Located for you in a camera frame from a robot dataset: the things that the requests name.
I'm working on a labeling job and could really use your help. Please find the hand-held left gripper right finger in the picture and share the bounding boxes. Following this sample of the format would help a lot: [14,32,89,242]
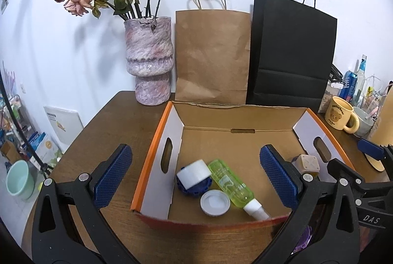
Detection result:
[258,144,361,264]

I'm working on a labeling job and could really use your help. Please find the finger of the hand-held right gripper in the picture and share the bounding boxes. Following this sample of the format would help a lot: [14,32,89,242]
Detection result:
[357,138,393,171]
[326,158,393,206]

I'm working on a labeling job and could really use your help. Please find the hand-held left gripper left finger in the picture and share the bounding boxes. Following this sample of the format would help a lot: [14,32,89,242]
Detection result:
[31,144,136,264]

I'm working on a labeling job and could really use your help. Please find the beige wooden cube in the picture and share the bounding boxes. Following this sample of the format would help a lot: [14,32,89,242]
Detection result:
[290,154,320,181]

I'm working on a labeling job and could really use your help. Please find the green spray bottle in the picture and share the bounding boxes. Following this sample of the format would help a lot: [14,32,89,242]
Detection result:
[208,159,270,221]

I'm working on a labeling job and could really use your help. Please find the orange-edged cardboard box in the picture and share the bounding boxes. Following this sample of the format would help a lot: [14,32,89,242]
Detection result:
[130,101,357,226]

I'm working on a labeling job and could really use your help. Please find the small white lid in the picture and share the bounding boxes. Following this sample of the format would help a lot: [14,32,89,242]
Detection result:
[200,190,231,217]

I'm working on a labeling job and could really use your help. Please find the white jar with blue lid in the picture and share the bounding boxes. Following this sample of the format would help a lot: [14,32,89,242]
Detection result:
[176,159,212,191]

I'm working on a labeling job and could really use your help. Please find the blue jar lid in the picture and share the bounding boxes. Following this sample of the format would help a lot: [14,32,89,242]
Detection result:
[176,173,213,198]

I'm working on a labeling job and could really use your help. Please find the grey cup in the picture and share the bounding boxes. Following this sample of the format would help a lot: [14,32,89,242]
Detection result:
[351,106,376,137]

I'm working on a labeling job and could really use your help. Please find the beige wooden board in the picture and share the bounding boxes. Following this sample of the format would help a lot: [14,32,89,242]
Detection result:
[365,95,393,172]

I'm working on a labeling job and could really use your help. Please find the cream bear mug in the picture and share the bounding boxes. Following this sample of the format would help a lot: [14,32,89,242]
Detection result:
[324,96,360,133]

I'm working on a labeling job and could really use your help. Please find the blue drink can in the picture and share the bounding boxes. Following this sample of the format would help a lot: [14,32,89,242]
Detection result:
[339,70,358,103]

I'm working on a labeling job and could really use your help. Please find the purple plastic toy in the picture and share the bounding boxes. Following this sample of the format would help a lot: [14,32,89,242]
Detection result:
[292,225,314,254]

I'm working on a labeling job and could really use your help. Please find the clear glass bottle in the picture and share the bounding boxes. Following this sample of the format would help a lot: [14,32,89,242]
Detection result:
[353,54,367,106]

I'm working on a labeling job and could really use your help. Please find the white and blue carton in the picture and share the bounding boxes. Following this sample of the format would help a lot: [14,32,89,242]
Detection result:
[26,133,63,169]

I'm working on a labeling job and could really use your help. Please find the mint green bucket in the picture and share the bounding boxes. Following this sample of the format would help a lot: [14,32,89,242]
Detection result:
[6,160,35,200]

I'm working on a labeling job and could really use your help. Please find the black stand pole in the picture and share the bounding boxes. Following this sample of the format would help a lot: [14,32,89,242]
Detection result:
[0,68,51,180]

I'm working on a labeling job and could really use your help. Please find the black paper bag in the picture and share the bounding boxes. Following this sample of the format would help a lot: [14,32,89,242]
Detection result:
[246,0,337,109]

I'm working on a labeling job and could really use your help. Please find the pink textured vase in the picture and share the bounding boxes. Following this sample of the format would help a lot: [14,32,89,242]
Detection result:
[124,16,175,106]

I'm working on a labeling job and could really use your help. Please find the brown paper bag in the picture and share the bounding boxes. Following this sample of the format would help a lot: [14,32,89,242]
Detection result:
[174,0,252,105]

